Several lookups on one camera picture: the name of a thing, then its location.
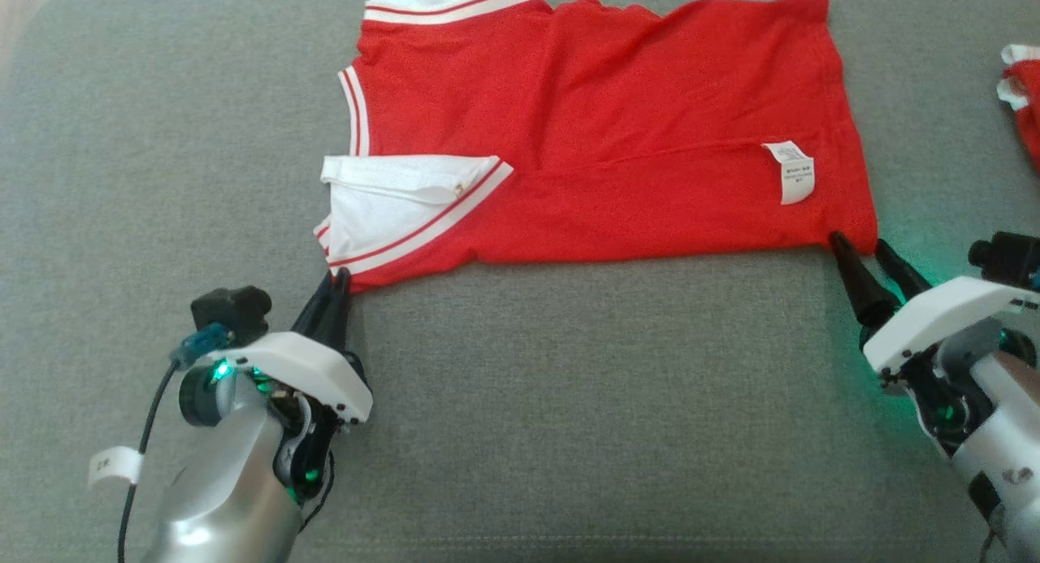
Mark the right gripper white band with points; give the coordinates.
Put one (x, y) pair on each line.
(926, 319)

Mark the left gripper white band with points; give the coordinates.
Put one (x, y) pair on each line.
(317, 376)

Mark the red mesh shorts white stripes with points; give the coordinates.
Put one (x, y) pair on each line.
(1025, 100)

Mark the red white sports shirt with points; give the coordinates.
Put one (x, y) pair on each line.
(609, 140)

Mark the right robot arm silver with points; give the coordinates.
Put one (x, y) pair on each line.
(1003, 433)

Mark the grey sofa seat cushion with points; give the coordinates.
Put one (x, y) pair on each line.
(569, 425)

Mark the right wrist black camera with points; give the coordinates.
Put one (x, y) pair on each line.
(1007, 258)

